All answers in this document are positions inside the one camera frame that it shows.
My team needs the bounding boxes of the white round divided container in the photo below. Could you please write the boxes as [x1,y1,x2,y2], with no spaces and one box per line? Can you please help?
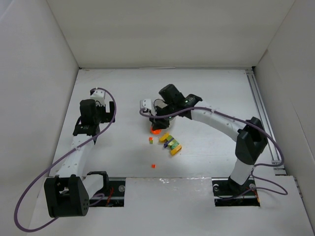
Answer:
[153,98,175,129]

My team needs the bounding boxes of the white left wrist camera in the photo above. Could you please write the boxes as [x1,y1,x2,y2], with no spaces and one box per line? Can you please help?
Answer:
[90,89,105,103]

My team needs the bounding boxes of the orange round lego dish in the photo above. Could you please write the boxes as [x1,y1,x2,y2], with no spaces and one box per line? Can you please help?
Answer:
[150,129,162,135]

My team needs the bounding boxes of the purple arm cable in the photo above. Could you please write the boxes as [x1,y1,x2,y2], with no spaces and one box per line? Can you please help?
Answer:
[14,87,117,233]
[139,107,288,197]

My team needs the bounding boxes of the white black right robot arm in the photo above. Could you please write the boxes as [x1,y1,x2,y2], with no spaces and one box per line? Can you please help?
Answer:
[140,84,268,195]

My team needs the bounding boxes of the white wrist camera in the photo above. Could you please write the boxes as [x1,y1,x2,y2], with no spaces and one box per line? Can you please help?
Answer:
[90,89,105,103]
[140,98,154,113]

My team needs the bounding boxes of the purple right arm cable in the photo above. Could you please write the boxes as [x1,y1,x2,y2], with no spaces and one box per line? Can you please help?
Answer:
[139,107,288,197]

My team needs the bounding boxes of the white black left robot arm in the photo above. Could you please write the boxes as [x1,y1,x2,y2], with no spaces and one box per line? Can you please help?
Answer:
[44,99,116,218]

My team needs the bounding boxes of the multicolour stacked lego assembly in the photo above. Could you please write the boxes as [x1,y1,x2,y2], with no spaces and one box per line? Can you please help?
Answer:
[159,133,182,156]

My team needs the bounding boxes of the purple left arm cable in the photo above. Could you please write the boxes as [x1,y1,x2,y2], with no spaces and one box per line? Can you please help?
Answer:
[14,87,117,233]

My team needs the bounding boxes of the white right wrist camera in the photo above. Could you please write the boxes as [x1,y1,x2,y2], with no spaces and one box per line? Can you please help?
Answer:
[140,98,154,113]

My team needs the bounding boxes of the aluminium side rail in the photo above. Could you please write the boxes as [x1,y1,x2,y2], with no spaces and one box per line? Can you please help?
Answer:
[245,68,281,164]

